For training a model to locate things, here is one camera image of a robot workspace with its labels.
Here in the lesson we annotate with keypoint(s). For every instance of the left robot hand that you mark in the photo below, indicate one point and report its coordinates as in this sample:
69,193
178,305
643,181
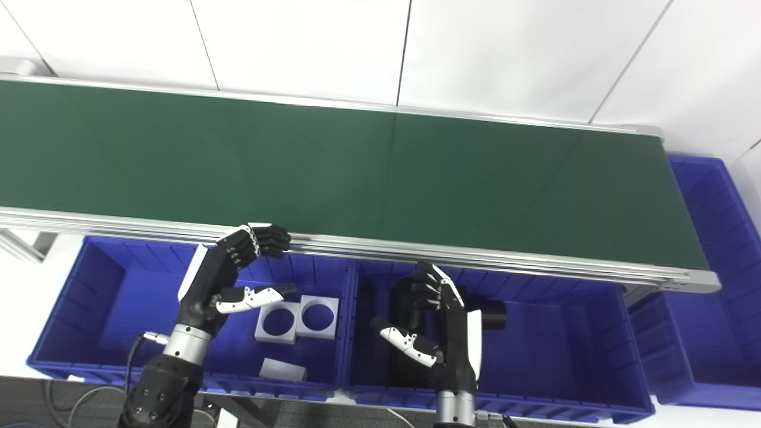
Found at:
202,291

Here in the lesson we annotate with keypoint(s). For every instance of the short black cylinder part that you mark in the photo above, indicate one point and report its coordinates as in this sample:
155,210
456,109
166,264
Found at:
493,315

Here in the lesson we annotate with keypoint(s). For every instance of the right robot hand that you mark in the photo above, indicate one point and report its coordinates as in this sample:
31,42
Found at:
458,351

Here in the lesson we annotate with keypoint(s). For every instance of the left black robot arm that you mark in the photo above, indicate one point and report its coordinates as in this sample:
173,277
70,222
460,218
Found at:
160,386

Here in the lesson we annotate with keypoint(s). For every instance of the grey conveyor end housing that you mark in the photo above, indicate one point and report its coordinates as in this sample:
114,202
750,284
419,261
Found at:
18,66

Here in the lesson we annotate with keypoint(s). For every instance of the aluminium conveyor support leg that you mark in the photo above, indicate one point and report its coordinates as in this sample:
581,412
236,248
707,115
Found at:
24,245

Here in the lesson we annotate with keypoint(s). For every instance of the green conveyor belt aluminium frame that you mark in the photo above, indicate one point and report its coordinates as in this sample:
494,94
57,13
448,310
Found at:
357,178

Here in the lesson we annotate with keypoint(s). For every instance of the blue plastic bin black parts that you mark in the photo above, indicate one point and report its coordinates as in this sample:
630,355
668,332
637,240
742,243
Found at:
565,356

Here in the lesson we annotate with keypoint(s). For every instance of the blue plastic bin white parts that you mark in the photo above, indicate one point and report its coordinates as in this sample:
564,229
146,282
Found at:
119,321

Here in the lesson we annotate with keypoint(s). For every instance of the empty blue plastic bin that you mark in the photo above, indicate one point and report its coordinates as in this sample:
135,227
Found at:
713,333

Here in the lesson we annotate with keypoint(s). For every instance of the tall black cylinder part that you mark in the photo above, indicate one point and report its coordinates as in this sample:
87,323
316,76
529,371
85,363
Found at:
401,309

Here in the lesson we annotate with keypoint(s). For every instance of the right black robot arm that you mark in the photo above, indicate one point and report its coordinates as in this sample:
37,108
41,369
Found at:
455,410

